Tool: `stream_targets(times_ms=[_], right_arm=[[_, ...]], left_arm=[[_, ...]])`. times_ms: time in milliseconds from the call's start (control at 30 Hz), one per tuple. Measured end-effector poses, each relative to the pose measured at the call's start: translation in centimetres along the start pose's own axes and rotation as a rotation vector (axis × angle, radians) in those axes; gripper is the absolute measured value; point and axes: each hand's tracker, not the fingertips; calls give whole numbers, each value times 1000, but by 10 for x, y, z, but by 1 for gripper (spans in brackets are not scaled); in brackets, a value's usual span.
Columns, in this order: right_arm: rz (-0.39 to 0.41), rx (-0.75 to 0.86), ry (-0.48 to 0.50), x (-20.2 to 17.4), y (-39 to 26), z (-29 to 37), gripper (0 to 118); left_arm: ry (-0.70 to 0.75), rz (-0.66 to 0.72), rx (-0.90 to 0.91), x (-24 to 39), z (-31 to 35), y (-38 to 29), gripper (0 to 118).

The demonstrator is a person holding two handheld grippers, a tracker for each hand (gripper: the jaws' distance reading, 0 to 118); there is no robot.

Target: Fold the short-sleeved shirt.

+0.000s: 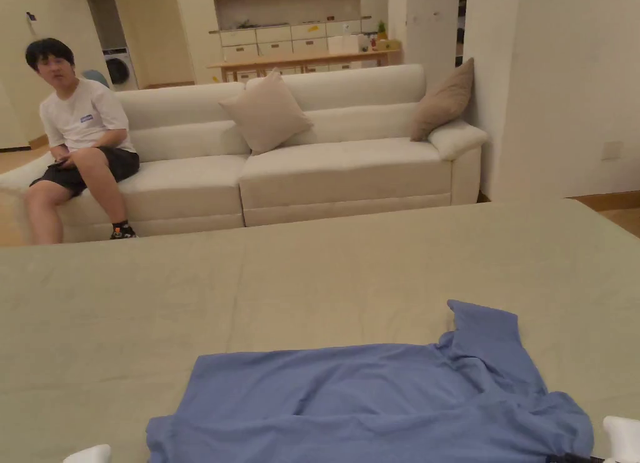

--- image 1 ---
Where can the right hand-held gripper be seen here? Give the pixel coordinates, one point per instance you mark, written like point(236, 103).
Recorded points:
point(624, 440)

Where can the light beige cushion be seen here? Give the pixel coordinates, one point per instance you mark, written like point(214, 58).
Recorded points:
point(267, 113)

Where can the bed with beige sheet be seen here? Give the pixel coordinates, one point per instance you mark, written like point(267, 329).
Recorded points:
point(150, 333)

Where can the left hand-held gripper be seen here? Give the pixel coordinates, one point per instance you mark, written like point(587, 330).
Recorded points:
point(92, 454)

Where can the cream sofa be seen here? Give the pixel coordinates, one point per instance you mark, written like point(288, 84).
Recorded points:
point(320, 172)

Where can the shelf with white drawers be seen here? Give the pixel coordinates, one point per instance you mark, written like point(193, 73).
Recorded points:
point(295, 27)

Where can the washing machine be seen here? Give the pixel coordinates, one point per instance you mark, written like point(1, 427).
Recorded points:
point(120, 68)

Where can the blue shirt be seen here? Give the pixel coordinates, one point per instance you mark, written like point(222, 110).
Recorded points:
point(360, 408)

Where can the brown beige cushion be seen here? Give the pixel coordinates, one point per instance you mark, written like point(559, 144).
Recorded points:
point(444, 102)

